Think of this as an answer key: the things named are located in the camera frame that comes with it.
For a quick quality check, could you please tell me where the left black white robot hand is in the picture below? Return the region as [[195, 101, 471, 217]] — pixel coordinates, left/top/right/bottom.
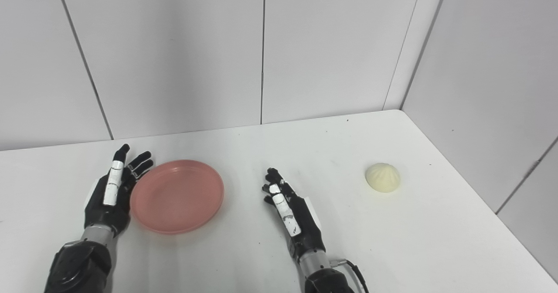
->
[[84, 143, 154, 237]]

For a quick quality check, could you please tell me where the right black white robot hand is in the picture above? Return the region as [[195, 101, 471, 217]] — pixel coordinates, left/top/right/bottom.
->
[[262, 167, 327, 260]]

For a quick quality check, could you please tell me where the pink round plate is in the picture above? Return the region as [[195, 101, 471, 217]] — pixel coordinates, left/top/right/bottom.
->
[[130, 160, 225, 235]]

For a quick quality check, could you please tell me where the white steamed bun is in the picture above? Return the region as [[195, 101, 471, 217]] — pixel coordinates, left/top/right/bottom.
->
[[365, 163, 401, 194]]

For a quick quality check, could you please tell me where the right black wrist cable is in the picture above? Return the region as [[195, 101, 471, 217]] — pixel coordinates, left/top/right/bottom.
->
[[330, 258, 370, 293]]

